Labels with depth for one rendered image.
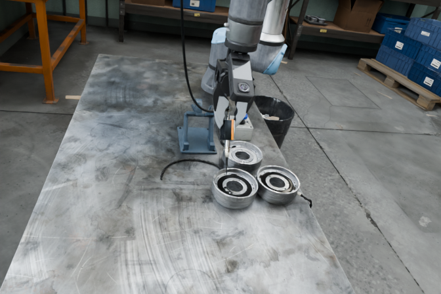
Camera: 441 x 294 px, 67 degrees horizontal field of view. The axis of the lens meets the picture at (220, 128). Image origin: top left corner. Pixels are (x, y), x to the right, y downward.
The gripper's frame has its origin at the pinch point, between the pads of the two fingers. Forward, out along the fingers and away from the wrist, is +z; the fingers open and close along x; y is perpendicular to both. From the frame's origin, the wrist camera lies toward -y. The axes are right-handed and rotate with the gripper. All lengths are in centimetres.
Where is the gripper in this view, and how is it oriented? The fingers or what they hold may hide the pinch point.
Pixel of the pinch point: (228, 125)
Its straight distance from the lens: 80.4
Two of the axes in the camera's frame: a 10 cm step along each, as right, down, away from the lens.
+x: -9.7, -0.4, -2.4
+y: -1.8, -5.3, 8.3
